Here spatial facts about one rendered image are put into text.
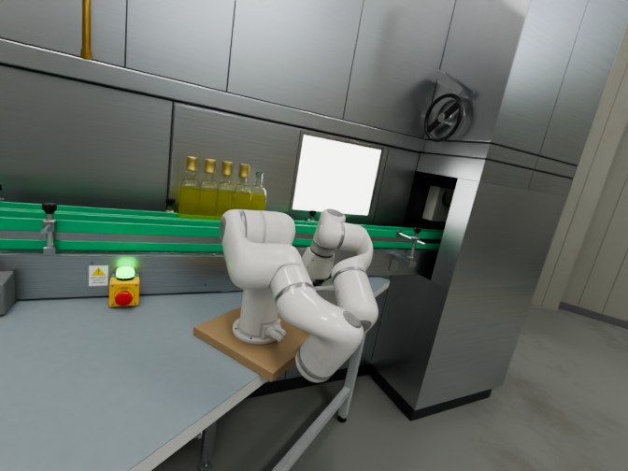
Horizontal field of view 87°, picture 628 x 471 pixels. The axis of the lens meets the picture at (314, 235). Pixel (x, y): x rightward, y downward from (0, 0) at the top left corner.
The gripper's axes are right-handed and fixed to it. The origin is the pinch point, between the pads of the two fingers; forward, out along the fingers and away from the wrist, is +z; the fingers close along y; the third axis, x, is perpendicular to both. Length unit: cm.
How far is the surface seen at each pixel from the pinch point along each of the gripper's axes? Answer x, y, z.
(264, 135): -49, 10, -36
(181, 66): -56, 40, -51
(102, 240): -15, 59, -7
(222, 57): -58, 27, -57
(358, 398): -8, -59, 85
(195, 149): -47, 34, -26
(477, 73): -42, -73, -80
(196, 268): -11.3, 34.3, -0.1
